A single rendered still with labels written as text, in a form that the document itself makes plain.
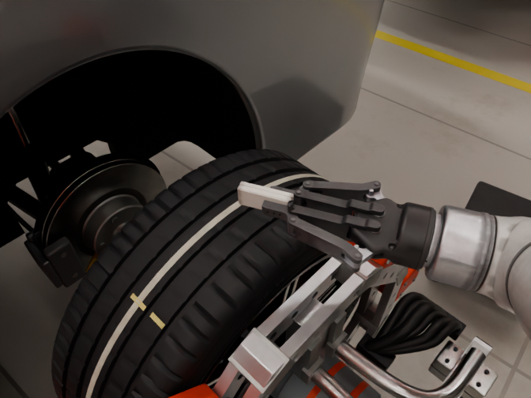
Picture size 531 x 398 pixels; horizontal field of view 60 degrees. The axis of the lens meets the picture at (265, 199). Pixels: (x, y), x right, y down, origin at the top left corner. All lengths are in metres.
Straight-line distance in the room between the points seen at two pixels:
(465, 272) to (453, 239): 0.04
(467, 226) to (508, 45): 3.36
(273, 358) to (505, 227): 0.32
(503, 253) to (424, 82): 2.74
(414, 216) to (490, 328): 1.58
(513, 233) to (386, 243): 0.13
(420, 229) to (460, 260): 0.05
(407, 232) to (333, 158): 2.01
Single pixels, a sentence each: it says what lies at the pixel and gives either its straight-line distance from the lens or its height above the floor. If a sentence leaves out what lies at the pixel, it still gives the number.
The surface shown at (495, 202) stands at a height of 0.34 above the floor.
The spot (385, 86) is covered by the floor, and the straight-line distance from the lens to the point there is 3.13.
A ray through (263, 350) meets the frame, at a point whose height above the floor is 1.12.
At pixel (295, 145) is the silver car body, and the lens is 1.34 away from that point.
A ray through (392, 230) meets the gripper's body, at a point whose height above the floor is 1.28.
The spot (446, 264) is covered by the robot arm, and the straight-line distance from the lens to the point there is 0.54.
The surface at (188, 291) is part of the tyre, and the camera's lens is 0.64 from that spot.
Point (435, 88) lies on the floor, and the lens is 3.20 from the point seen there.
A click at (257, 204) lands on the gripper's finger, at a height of 1.26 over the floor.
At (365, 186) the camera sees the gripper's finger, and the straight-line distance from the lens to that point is 0.59.
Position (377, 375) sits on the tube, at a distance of 0.76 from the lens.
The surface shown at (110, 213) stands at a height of 0.92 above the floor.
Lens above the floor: 1.70
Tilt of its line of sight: 48 degrees down
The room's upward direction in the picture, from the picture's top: straight up
